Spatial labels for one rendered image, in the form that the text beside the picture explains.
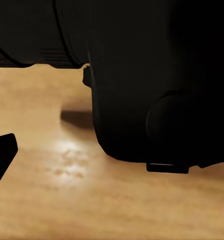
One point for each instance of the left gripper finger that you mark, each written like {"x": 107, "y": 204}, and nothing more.
{"x": 8, "y": 150}

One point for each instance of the digital camera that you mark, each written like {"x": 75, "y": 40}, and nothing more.
{"x": 156, "y": 71}

